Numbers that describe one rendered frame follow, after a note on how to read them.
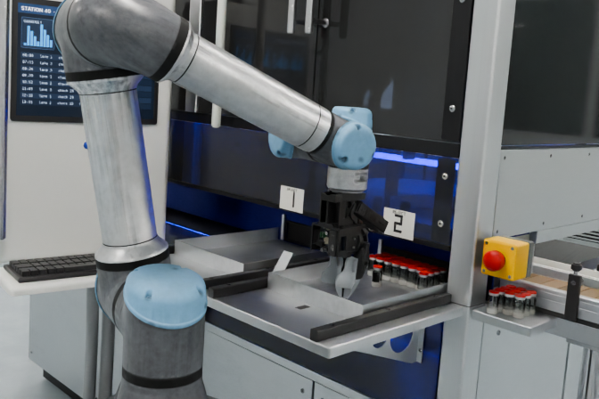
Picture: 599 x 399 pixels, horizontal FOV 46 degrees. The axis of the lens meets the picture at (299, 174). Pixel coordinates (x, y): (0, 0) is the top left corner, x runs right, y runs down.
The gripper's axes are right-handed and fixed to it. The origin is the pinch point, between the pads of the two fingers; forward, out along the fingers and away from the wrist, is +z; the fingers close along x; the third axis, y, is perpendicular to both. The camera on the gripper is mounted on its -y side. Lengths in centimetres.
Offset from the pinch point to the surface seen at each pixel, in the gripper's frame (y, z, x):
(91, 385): -1, 54, -98
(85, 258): 13, 9, -78
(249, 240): -21, 3, -54
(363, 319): 4.2, 2.0, 8.0
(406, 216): -23.9, -12.0, -4.9
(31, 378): -26, 92, -194
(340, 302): 2.0, 1.3, 0.5
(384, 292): -17.2, 3.7, -4.1
